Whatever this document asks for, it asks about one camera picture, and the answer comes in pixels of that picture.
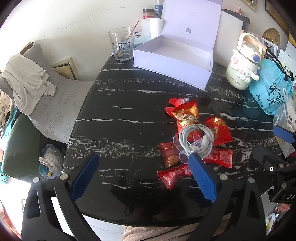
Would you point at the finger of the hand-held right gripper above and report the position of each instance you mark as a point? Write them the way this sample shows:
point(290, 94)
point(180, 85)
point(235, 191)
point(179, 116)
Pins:
point(266, 155)
point(284, 134)

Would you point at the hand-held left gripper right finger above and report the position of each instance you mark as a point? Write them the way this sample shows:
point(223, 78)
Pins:
point(202, 178)

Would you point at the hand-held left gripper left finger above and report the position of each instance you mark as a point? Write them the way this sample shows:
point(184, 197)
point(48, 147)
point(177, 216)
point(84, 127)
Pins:
point(85, 176)

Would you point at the dark red snack packet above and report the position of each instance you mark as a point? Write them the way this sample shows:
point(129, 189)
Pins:
point(168, 155)

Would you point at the clear plastic holder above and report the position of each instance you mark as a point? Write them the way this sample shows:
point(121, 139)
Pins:
point(178, 142)

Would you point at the red gold-print snack packet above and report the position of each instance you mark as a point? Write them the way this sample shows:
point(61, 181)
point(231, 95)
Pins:
point(219, 129)

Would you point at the large red gold snack packet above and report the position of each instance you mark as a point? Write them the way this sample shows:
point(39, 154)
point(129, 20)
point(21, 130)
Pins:
point(187, 115)

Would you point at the white gift box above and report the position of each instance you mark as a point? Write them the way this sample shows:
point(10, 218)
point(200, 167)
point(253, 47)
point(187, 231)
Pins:
point(175, 53)

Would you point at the clear plastic bag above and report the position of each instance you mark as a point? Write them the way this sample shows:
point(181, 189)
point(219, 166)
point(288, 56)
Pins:
point(285, 118)

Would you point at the blue-lined trash bin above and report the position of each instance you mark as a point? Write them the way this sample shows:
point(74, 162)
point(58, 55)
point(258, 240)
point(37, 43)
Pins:
point(49, 160)

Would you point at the blue plastic bag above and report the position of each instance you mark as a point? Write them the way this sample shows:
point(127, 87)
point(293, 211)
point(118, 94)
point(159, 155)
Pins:
point(269, 90)

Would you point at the green chair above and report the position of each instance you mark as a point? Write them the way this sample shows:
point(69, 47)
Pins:
point(20, 148)

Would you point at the beige clothing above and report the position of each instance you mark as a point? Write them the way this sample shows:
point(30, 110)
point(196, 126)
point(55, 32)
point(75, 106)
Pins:
point(150, 233)

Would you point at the white papers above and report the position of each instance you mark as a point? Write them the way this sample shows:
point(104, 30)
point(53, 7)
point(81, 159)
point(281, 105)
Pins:
point(288, 58)

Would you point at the cream cartoon water bottle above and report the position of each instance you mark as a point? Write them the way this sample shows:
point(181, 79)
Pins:
point(241, 67)

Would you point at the black and white photo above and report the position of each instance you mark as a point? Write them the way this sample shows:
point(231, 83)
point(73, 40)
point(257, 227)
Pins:
point(271, 47)

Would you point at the round gold plate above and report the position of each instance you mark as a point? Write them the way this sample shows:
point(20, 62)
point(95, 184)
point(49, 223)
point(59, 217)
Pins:
point(271, 34)

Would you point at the white cardboard sleeve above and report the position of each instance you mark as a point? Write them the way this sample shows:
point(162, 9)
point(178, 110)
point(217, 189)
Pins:
point(231, 39)

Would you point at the grey cloth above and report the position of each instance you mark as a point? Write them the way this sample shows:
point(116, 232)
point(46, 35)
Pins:
point(23, 78)

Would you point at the cartoon print glass cup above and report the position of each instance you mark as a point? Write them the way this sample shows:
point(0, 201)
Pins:
point(120, 46)

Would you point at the thin stirring stick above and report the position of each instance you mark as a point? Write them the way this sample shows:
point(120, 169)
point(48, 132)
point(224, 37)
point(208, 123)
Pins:
point(133, 30)

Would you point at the black lid jar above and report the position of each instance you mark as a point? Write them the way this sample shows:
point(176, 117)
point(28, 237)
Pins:
point(150, 13)

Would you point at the dark bottle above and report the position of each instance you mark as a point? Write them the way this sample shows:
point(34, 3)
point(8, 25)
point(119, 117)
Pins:
point(159, 8)

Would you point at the wooden wall vent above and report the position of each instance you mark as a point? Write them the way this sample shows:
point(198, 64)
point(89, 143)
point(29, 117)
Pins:
point(64, 68)

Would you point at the dark picture frame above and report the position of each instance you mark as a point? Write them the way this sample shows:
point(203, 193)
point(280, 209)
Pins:
point(275, 10)

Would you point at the gold picture frame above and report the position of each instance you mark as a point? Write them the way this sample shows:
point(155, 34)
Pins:
point(251, 4)

